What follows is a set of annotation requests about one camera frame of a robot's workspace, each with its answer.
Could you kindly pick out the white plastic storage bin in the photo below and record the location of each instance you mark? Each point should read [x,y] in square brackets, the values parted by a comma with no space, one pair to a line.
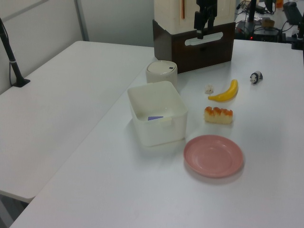
[161,133]

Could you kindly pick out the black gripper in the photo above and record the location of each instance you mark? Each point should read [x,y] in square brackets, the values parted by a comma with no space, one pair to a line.
[206,5]

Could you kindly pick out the glazed bread loaf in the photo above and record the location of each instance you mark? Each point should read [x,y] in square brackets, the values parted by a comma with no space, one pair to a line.
[218,116]

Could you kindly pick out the panda figurine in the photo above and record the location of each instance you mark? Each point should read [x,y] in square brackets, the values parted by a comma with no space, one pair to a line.
[256,77]

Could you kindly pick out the purple cube block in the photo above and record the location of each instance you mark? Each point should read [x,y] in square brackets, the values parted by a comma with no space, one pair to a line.
[155,118]

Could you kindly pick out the dark brown drawer cabinet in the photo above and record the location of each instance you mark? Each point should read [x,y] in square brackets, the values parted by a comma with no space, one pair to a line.
[180,54]

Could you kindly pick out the beige lidded trash can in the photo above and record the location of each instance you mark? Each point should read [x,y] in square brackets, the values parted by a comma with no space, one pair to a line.
[161,70]

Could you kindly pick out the crumpled white paper ball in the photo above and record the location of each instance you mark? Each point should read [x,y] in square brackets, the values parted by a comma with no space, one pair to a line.
[209,88]

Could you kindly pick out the black monitor stand pole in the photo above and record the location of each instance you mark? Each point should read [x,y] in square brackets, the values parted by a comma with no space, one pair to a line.
[251,12]

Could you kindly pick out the black camera stand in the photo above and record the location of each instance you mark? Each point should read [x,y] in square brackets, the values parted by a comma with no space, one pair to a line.
[14,66]
[298,38]

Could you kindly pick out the pink round plate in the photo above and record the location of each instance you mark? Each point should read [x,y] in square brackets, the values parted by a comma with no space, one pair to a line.
[213,156]

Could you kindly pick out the brown cardboard box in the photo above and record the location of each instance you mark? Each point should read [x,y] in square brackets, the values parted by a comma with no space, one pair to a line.
[268,23]

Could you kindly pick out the yellow toy banana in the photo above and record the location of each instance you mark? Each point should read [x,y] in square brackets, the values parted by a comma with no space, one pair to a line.
[225,95]

